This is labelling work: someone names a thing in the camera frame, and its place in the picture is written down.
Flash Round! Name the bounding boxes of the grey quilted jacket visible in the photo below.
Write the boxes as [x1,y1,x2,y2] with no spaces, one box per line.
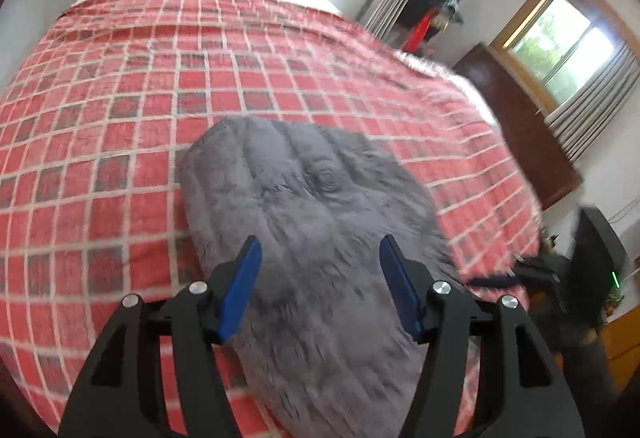
[177,117,473,438]

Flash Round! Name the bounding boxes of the hanging black and red clothes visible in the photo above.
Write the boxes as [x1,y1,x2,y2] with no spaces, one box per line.
[399,0,478,54]

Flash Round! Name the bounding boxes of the narrow wooden frame window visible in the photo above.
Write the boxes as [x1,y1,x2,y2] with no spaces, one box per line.
[487,0,640,115]

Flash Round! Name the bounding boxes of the person's right forearm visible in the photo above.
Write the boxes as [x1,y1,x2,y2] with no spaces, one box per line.
[560,325,621,401]

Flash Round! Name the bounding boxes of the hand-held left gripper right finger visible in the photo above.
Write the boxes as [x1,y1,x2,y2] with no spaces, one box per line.
[378,234,586,438]

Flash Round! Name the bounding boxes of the bed with red plaid blanket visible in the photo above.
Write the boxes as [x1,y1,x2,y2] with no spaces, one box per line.
[0,0,547,436]

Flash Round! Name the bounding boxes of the dark wooden headboard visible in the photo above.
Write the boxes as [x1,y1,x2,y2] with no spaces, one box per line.
[452,43,584,212]

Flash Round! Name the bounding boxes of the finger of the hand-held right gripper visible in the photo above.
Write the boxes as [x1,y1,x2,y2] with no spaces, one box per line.
[512,254,568,276]
[465,270,533,290]

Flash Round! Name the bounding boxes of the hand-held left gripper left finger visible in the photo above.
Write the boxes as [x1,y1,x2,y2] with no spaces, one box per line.
[59,235,264,438]

